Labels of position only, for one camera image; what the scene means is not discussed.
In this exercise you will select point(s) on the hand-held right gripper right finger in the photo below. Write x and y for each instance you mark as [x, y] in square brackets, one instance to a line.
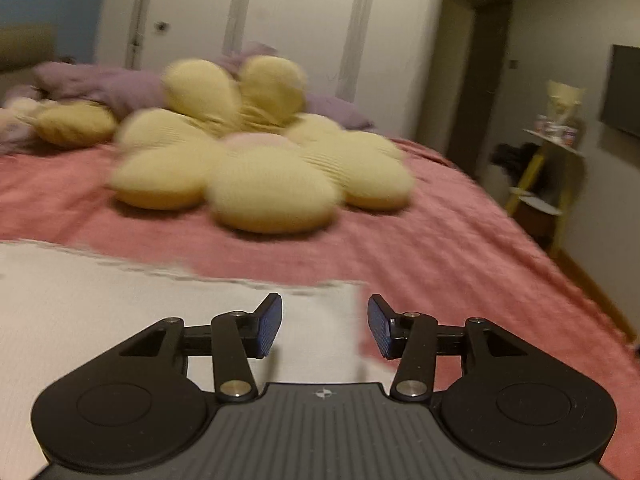
[382, 325]

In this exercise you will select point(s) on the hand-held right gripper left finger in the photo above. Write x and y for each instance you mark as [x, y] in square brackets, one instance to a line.
[267, 325]

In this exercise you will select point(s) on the white ribbed knit sweater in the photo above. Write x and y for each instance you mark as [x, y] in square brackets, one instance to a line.
[125, 320]

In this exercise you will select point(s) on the yellow flower-shaped pillow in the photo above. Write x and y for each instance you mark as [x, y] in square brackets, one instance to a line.
[260, 160]

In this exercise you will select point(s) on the black fluffy object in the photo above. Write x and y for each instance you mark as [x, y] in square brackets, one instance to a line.
[515, 160]

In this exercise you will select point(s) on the yellow-legged side table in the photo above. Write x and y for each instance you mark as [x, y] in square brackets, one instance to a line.
[550, 180]

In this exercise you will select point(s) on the purple blanket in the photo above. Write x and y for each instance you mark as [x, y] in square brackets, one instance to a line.
[125, 90]

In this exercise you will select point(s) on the yellow oval cushion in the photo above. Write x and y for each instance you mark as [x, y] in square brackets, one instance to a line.
[75, 124]

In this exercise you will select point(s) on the wrapped flower bouquet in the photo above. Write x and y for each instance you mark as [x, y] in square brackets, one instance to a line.
[562, 107]

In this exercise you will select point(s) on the white wardrobe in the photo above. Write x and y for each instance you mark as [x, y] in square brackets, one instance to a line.
[300, 20]

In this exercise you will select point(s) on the cream long plush toy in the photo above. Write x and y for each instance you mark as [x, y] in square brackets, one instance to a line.
[17, 120]

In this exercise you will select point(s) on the olive padded headboard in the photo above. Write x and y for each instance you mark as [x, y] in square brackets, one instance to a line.
[25, 50]

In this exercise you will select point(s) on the wall-mounted dark television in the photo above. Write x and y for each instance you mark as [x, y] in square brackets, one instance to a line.
[622, 90]

